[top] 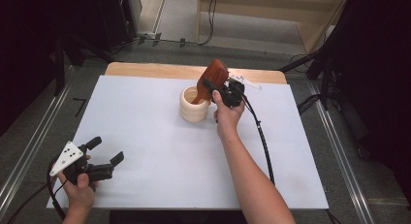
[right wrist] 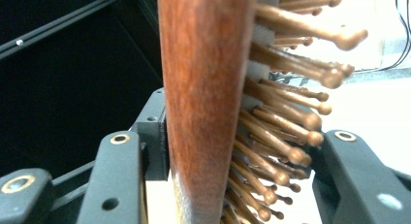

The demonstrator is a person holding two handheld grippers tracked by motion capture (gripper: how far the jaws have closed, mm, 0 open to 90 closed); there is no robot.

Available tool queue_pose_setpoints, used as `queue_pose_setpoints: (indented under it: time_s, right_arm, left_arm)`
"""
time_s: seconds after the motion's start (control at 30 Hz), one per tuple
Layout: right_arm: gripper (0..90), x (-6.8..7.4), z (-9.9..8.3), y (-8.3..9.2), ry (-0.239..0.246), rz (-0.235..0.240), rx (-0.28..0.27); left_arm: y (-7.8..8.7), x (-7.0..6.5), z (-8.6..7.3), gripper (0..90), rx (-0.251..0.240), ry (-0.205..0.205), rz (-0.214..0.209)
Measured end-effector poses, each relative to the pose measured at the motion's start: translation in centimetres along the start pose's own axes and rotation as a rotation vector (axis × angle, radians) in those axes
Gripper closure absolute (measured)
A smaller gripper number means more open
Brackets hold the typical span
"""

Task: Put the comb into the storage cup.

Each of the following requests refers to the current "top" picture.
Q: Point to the cream ribbed cup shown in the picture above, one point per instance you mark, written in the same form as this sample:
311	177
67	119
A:
192	114

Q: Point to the metal floor rail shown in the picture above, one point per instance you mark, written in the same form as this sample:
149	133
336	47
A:
339	153
35	133

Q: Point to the person's right hand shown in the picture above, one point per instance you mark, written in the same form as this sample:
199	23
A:
227	119

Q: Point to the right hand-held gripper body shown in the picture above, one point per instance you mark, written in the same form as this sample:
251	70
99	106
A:
232	94

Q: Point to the black stand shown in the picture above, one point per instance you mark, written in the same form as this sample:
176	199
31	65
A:
59	65
324	78

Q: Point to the light wooden table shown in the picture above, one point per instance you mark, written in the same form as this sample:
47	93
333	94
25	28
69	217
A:
155	70

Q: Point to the white board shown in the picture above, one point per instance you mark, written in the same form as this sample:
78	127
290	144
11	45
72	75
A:
161	153

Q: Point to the light wooden step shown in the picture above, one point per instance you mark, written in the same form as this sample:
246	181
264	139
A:
258	10

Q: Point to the wooden spatula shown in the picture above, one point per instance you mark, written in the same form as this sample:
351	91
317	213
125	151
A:
214	73

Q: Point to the person's left hand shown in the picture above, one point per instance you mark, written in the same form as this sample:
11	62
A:
80	195

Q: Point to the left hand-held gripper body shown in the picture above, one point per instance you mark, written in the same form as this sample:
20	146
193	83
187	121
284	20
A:
69	156

